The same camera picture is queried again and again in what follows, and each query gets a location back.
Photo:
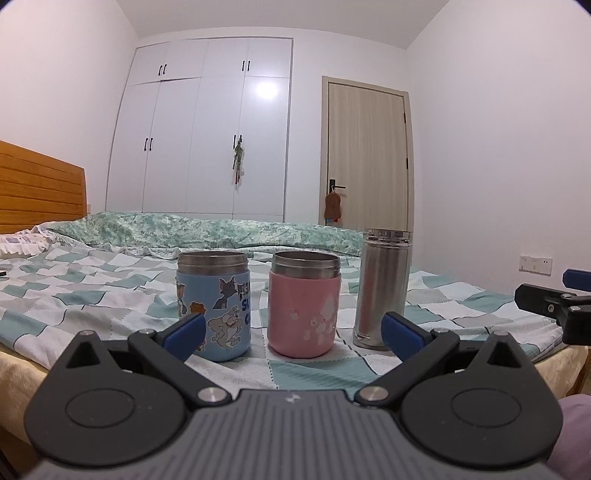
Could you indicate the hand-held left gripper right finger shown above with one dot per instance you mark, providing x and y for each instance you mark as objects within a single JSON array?
[{"x": 402, "y": 336}]

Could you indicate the wooden headboard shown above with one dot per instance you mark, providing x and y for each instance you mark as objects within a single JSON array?
[{"x": 37, "y": 194}]

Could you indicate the green hanging ornament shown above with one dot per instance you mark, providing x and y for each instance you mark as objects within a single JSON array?
[{"x": 238, "y": 159}]

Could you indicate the pink cup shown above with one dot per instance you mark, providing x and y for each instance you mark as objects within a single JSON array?
[{"x": 302, "y": 309}]

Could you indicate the green floral quilt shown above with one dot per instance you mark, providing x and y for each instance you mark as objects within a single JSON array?
[{"x": 207, "y": 230}]

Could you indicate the white wardrobe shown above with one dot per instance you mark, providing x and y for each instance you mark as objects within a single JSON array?
[{"x": 194, "y": 138}]

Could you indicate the wooden door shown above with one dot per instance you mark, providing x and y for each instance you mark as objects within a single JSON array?
[{"x": 369, "y": 157}]

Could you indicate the cream mattress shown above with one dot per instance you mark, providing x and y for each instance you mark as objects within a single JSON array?
[{"x": 18, "y": 383}]

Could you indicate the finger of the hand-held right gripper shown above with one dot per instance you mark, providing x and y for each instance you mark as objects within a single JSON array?
[
  {"x": 578, "y": 279},
  {"x": 575, "y": 318}
]

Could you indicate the stainless steel cup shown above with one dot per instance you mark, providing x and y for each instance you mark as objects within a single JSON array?
[{"x": 381, "y": 286}]

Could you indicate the wooden bed frame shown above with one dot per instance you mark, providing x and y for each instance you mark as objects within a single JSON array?
[{"x": 582, "y": 369}]

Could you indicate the person's pink clothing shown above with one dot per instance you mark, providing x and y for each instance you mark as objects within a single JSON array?
[{"x": 575, "y": 438}]

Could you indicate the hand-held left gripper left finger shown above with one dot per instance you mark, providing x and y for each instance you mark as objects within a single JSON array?
[{"x": 185, "y": 336}]

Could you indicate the white wall socket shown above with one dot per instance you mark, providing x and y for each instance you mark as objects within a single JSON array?
[{"x": 535, "y": 265}]

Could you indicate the blue cartoon print cup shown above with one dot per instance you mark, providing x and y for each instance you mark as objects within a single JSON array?
[{"x": 217, "y": 300}]

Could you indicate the patterned pillow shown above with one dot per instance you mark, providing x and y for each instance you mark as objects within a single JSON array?
[{"x": 18, "y": 243}]

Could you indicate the checkered bedsheet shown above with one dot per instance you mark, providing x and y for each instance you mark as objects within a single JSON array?
[{"x": 92, "y": 295}]

